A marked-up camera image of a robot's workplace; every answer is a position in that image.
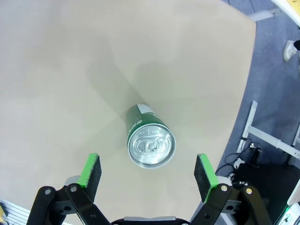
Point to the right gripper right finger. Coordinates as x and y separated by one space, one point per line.
204 178

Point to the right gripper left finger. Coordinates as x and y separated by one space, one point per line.
91 178

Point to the green soda can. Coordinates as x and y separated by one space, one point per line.
150 145

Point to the white sneaker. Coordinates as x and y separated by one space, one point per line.
289 50

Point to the white desk leg frame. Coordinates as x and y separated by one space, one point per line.
260 134

